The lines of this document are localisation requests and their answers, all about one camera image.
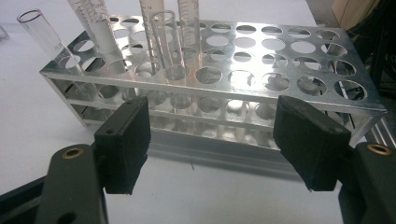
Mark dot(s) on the wooden cabinet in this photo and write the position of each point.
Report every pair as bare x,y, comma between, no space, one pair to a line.
355,12

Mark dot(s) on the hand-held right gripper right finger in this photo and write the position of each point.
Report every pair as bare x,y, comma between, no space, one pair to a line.
311,146

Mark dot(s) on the metal test tube rack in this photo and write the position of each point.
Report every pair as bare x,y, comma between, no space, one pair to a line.
230,67

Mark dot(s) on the clear glass test tube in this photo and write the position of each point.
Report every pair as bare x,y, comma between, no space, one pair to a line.
169,46
46,37

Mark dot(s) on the red-capped plastic tube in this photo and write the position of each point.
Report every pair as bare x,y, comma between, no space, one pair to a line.
104,37

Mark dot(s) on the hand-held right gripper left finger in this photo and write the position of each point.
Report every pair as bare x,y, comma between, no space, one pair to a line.
123,146

